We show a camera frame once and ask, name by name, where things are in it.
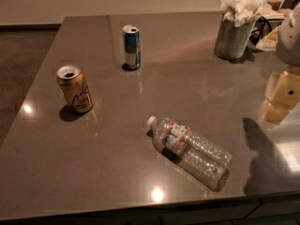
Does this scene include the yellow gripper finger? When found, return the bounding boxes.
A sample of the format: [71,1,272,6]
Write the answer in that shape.
[262,67,300,124]

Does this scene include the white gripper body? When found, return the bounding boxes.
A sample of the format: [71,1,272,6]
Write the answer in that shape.
[277,5,300,66]

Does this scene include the clear plastic water bottle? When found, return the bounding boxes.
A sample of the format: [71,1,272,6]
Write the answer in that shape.
[147,116,233,192]

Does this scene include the crumpled white paper tissues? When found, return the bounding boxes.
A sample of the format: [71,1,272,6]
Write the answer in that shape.
[220,0,269,27]

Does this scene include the grey metal bin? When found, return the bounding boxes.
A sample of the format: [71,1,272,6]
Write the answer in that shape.
[214,20,255,60]

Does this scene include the blue silver energy drink can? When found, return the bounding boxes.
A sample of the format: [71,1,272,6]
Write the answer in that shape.
[122,24,141,69]

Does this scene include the orange LaCroix soda can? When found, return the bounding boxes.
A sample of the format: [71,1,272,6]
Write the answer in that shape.
[57,65,93,113]

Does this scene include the black cable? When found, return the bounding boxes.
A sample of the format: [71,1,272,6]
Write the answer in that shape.
[249,16,272,46]

